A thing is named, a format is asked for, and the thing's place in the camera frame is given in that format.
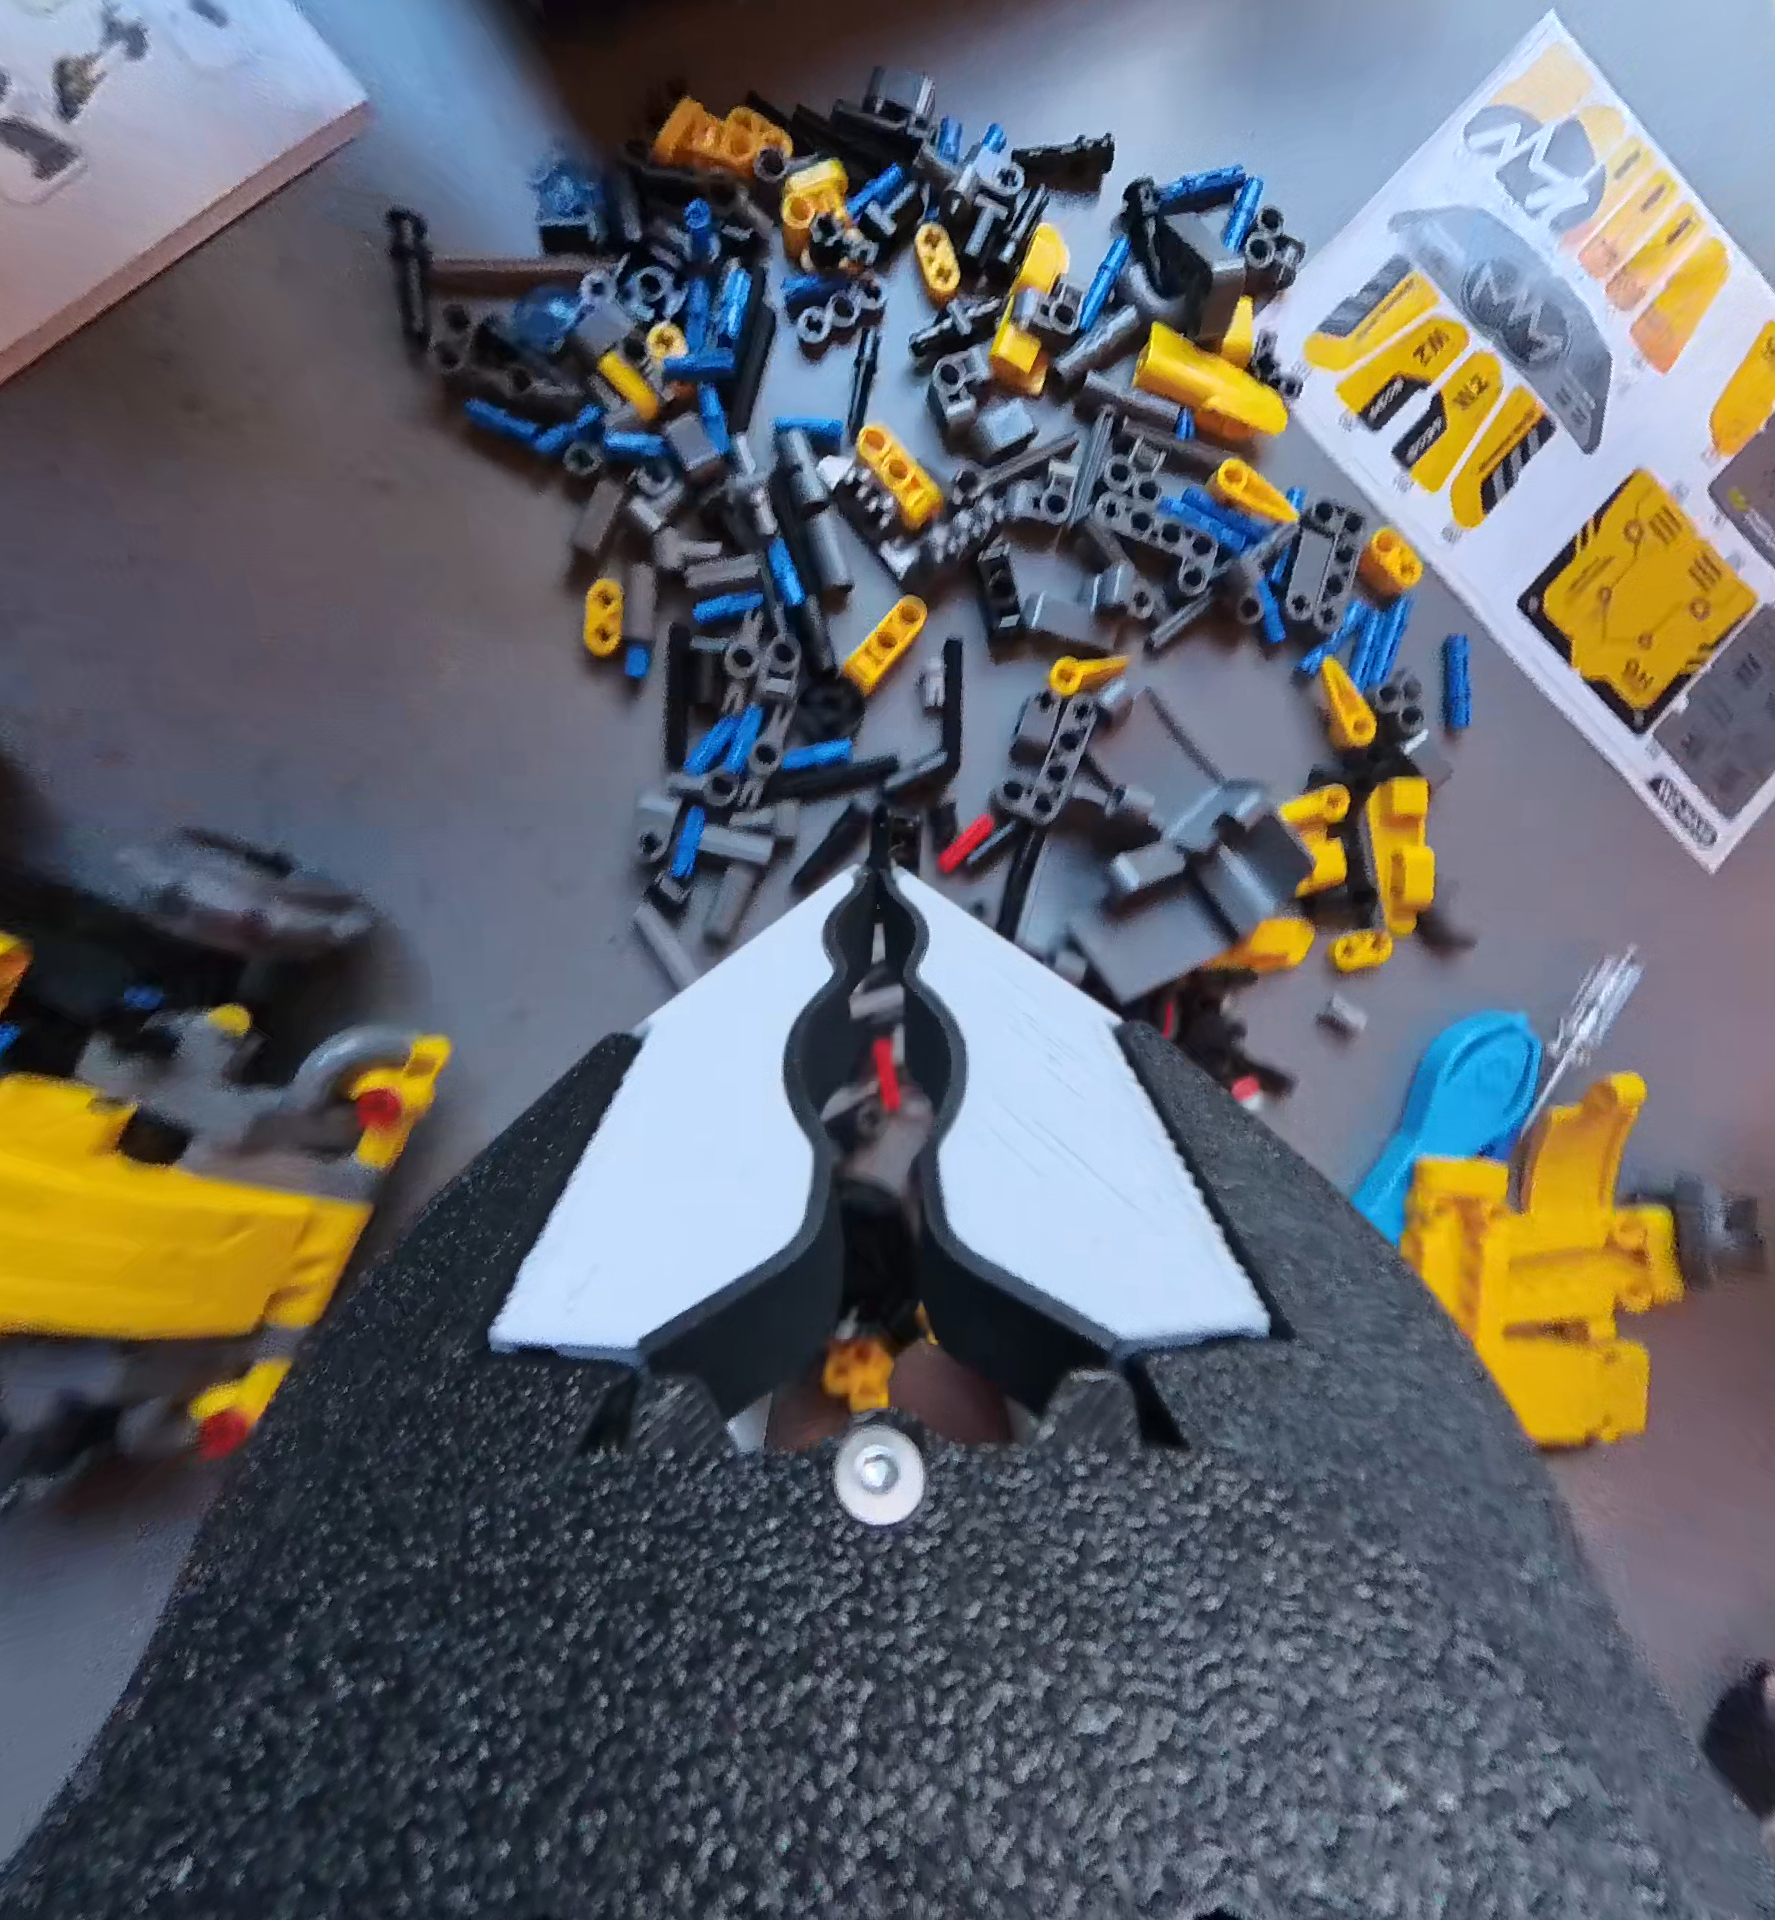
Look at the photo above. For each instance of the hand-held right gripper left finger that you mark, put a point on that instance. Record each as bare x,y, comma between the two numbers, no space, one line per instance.
661,1184

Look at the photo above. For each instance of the black pin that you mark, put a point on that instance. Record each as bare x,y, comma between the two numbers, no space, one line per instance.
888,840

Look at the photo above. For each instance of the yellow beam frame assembly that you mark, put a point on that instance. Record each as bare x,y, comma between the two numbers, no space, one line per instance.
1547,1289

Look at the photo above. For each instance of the clear plastic piece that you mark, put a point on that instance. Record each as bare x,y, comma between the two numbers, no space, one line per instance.
1601,1005

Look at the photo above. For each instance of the instruction booklet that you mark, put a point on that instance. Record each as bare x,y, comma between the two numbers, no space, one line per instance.
77,180

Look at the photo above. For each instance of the yellow brick vehicle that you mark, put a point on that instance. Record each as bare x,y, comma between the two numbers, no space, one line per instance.
108,1230

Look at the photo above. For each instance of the pile of building brick parts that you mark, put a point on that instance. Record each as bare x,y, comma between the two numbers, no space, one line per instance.
901,524

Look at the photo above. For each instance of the grey desk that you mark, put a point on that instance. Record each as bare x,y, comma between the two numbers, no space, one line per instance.
227,630

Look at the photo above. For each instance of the yellow sticker sheet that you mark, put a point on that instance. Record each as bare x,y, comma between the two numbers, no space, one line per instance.
1577,449

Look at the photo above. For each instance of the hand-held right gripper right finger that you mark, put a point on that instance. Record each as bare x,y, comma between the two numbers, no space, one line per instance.
1097,1184

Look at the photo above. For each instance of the blue brick separator tool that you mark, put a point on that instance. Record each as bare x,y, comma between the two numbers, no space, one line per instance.
1472,1080

